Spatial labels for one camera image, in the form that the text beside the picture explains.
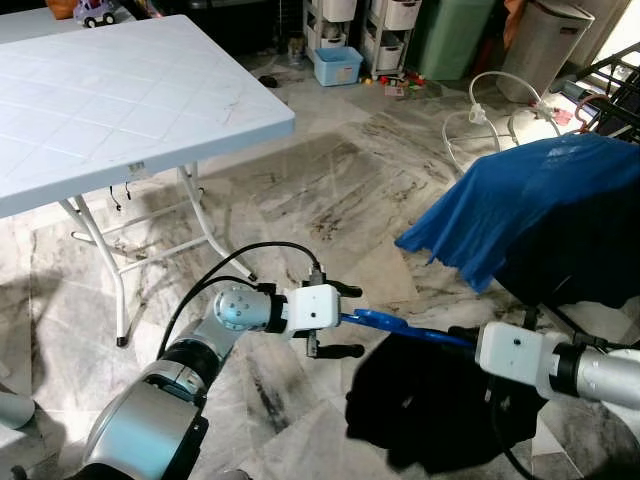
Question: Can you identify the purple toy car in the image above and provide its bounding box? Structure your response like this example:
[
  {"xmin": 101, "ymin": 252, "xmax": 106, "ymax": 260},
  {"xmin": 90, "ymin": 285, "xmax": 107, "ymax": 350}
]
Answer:
[{"xmin": 72, "ymin": 0, "xmax": 119, "ymax": 28}]

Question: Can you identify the bright blue t-shirt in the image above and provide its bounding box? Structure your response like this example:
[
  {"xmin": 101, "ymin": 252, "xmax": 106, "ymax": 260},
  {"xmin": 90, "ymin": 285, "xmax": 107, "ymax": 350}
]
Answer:
[{"xmin": 395, "ymin": 133, "xmax": 640, "ymax": 294}]

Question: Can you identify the black garment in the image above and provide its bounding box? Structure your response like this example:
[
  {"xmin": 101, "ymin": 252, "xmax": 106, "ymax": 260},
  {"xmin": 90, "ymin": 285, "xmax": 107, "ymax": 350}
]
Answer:
[{"xmin": 345, "ymin": 330, "xmax": 546, "ymax": 476}]

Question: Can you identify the green laundry hamper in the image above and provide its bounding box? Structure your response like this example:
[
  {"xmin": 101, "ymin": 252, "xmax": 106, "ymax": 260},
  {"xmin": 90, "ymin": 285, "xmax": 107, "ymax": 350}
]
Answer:
[{"xmin": 410, "ymin": 0, "xmax": 501, "ymax": 81}]

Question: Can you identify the white tube frame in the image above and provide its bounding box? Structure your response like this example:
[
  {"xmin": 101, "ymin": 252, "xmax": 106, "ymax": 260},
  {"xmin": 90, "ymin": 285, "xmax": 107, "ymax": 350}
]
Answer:
[{"xmin": 445, "ymin": 70, "xmax": 566, "ymax": 176}]

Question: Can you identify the grey plastic bin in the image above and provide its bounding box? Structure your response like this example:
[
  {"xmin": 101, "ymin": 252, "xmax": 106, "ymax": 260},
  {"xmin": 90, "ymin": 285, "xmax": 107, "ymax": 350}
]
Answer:
[{"xmin": 500, "ymin": 0, "xmax": 596, "ymax": 101}]

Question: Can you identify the light blue plastic basket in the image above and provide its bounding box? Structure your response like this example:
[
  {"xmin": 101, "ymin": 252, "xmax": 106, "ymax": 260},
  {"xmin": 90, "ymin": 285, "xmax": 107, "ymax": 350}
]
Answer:
[{"xmin": 313, "ymin": 47, "xmax": 363, "ymax": 87}]

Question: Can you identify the blue plastic hanger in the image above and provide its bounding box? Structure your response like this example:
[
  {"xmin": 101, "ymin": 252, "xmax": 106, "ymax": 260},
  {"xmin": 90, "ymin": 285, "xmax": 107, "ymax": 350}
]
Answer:
[{"xmin": 340, "ymin": 308, "xmax": 479, "ymax": 351}]

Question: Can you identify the orange bag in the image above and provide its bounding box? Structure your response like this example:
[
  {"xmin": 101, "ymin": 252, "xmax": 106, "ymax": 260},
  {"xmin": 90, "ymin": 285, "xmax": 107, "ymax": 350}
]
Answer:
[{"xmin": 45, "ymin": 0, "xmax": 81, "ymax": 21}]

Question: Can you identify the black metal drying rack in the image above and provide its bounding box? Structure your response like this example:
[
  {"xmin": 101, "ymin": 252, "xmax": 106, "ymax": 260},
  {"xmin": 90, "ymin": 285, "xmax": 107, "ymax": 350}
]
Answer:
[{"xmin": 575, "ymin": 45, "xmax": 640, "ymax": 141}]

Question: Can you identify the white plastic folding table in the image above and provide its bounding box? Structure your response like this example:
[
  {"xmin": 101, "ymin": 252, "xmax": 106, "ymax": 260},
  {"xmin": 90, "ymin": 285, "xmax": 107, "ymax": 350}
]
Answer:
[{"xmin": 0, "ymin": 15, "xmax": 296, "ymax": 348}]

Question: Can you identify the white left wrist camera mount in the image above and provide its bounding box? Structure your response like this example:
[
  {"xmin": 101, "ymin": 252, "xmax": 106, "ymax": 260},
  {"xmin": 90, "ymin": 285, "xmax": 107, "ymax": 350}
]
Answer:
[{"xmin": 283, "ymin": 284, "xmax": 341, "ymax": 336}]

